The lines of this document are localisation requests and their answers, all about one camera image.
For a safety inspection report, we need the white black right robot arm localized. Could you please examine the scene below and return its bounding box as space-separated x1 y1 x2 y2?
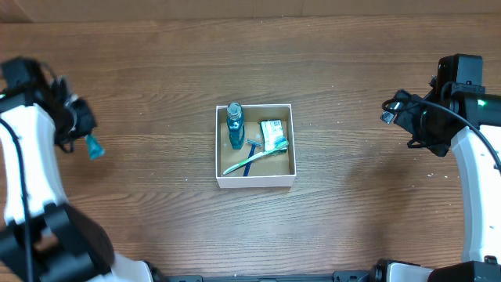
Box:
367 54 500 281

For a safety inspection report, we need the green white toothbrush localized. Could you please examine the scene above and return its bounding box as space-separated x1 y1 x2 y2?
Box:
222 138 289 175

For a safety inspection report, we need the white cardboard box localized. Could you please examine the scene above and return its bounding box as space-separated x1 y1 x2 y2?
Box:
214 104 297 189

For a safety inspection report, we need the green white soap packet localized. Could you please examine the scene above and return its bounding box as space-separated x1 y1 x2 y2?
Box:
259 120 287 151

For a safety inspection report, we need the blue mouthwash bottle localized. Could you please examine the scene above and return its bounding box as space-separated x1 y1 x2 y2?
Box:
226 102 245 150

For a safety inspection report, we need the blue disposable razor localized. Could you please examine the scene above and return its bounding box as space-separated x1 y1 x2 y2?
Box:
243 139 263 177

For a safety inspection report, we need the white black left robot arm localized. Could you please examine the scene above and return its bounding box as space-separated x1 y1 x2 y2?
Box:
1 57 165 281

